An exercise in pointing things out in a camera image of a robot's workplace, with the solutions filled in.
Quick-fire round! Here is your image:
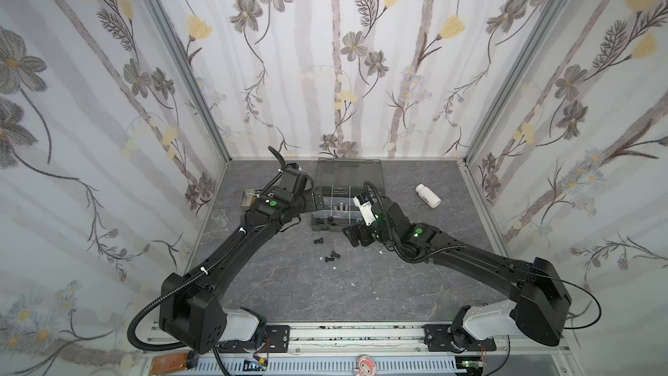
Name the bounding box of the clear plastic cup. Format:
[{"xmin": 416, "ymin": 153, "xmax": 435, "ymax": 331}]
[{"xmin": 210, "ymin": 208, "xmax": 229, "ymax": 228}]

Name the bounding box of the white plastic bottle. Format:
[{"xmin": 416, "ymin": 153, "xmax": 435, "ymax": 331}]
[{"xmin": 415, "ymin": 184, "xmax": 442, "ymax": 209}]

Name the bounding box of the green compartment organizer box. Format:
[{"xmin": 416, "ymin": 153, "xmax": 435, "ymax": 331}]
[{"xmin": 311, "ymin": 158, "xmax": 384, "ymax": 232}]

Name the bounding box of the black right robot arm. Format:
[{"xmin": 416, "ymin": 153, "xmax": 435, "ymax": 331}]
[{"xmin": 343, "ymin": 210, "xmax": 572, "ymax": 353}]

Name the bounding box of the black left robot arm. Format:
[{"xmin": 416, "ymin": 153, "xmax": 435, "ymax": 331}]
[{"xmin": 158, "ymin": 163, "xmax": 317, "ymax": 354}]

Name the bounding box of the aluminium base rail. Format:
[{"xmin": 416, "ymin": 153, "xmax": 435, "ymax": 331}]
[{"xmin": 140, "ymin": 322, "xmax": 575, "ymax": 376}]

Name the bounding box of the pink cartoon figure sticker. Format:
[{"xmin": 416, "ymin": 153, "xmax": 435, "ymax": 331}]
[{"xmin": 353, "ymin": 355, "xmax": 377, "ymax": 376}]

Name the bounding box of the black corrugated cable conduit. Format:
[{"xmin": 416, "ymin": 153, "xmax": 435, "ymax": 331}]
[{"xmin": 126, "ymin": 265, "xmax": 231, "ymax": 353}]

